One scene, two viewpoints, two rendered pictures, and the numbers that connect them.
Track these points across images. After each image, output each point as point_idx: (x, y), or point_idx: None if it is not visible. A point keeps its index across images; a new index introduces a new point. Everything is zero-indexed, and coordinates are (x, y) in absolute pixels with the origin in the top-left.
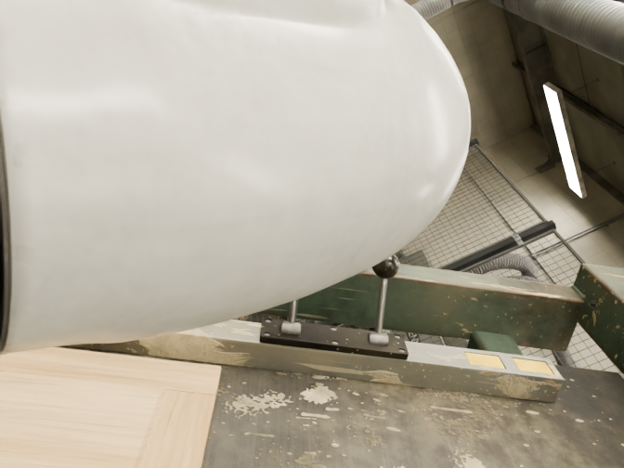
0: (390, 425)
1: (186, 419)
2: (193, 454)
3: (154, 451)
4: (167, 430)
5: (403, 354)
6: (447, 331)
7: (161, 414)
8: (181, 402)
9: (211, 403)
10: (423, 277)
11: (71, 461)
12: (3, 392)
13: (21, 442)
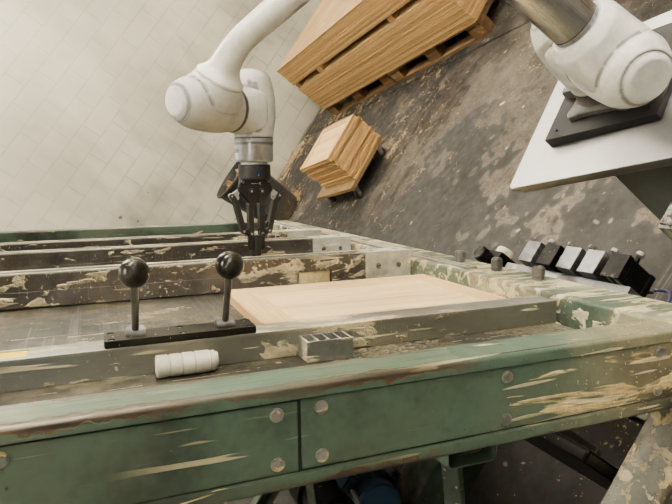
0: None
1: (269, 315)
2: (253, 310)
3: (274, 308)
4: (275, 312)
5: (109, 332)
6: None
7: (285, 314)
8: (279, 318)
9: (261, 320)
10: (21, 405)
11: (309, 304)
12: (378, 308)
13: (338, 303)
